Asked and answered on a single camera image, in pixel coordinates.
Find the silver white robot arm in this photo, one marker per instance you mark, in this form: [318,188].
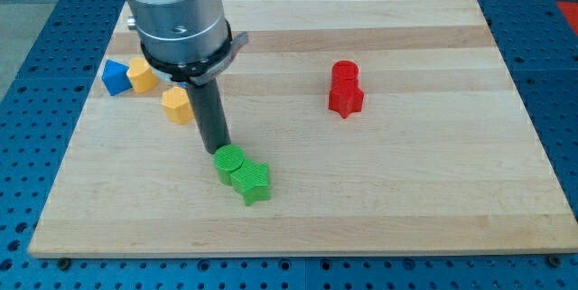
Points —
[180,31]

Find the yellow heart block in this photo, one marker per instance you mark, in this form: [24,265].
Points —
[140,75]

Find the blue triangle block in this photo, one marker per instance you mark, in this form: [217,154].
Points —
[115,78]

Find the red star block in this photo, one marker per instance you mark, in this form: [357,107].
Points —
[346,99]

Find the green star block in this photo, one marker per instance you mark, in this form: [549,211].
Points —
[252,181]

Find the green cylinder block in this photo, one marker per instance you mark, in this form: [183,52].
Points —
[227,159]

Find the red cylinder block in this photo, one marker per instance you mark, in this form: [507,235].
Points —
[344,72]

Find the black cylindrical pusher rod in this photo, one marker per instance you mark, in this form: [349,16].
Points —
[209,113]

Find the wooden board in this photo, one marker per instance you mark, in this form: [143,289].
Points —
[442,160]

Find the yellow hexagon block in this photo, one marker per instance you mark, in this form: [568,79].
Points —
[177,106]

